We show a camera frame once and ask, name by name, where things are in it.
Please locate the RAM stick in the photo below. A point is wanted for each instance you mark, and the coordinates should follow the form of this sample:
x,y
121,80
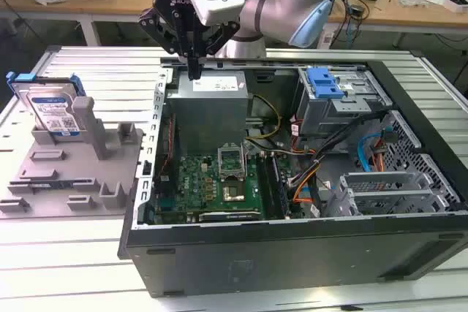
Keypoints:
x,y
47,183

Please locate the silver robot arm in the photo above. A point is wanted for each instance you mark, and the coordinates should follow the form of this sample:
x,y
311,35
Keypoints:
x,y
278,8

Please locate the black PC case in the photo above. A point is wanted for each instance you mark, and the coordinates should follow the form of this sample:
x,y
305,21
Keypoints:
x,y
292,253

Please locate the black graphics card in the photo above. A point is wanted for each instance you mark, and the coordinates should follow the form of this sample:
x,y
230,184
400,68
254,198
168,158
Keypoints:
x,y
230,216

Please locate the grey parts rack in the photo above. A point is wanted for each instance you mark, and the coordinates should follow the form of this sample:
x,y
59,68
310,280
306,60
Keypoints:
x,y
73,166

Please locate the wooden desk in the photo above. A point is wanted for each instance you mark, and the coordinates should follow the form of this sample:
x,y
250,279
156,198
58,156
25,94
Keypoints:
x,y
402,16
109,7

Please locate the grey power supply unit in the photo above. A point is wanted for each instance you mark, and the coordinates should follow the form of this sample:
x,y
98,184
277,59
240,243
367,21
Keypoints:
x,y
208,107

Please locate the green motherboard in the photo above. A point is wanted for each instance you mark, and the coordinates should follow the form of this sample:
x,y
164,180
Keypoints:
x,y
194,180

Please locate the black RAM slot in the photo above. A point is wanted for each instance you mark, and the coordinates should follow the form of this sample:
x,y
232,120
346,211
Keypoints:
x,y
280,185
275,185
270,185
265,185

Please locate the grey metal drive cage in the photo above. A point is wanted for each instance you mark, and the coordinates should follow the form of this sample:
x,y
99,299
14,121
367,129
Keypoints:
x,y
340,111

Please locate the CPU socket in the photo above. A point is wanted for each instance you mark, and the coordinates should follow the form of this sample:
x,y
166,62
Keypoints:
x,y
234,193

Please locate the hard disk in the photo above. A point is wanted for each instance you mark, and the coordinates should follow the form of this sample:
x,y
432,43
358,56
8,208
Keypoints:
x,y
51,107

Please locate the white open box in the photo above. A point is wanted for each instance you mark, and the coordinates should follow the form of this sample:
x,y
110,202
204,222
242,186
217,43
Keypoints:
x,y
455,4

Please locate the grey metal disk bay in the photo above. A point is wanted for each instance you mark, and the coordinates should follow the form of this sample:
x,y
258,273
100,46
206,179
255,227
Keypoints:
x,y
387,188

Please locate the blue plastic drive latch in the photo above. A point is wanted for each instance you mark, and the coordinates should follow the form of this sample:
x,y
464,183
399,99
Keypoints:
x,y
321,83

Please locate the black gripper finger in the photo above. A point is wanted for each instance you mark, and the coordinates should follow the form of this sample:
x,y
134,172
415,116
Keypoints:
x,y
223,36
157,29

